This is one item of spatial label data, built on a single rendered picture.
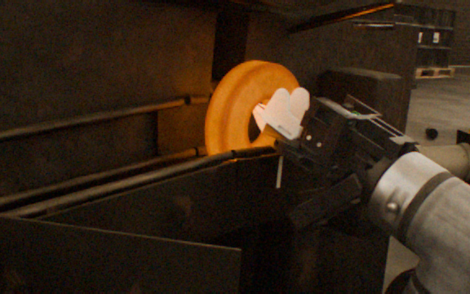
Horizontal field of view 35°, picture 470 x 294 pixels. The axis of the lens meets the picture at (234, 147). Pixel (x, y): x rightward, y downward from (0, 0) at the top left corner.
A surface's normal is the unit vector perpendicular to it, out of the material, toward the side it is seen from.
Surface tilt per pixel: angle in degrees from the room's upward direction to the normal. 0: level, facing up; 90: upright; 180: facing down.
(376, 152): 90
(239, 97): 90
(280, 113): 89
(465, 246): 76
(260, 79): 90
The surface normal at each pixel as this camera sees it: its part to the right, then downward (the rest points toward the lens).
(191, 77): 0.73, 0.21
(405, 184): -0.38, -0.43
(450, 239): -0.62, -0.05
